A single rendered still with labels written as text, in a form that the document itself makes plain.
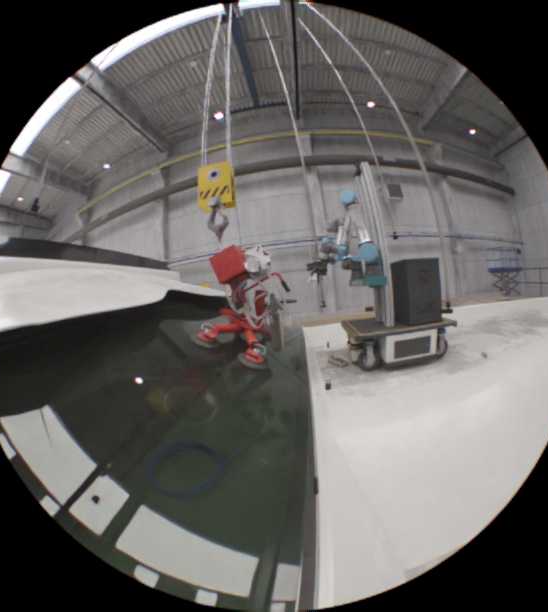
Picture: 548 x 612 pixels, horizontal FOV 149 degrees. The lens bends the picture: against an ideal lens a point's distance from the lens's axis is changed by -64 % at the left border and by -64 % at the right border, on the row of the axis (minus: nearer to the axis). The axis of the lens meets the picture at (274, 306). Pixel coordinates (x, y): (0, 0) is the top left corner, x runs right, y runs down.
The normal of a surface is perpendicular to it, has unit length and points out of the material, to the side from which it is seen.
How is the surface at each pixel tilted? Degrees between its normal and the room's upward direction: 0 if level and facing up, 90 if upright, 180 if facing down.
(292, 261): 90
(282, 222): 90
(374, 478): 45
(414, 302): 90
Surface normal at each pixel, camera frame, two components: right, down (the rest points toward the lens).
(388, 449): -0.15, -0.78
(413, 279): -0.15, 0.09
